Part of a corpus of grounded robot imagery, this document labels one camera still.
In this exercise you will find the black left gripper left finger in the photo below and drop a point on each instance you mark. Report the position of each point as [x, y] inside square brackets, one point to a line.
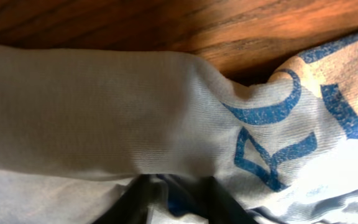
[132, 206]

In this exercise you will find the light blue printed t-shirt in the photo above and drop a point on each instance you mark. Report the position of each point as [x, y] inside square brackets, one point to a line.
[77, 127]

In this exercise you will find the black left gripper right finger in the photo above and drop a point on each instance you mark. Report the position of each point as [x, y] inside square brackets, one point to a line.
[218, 206]

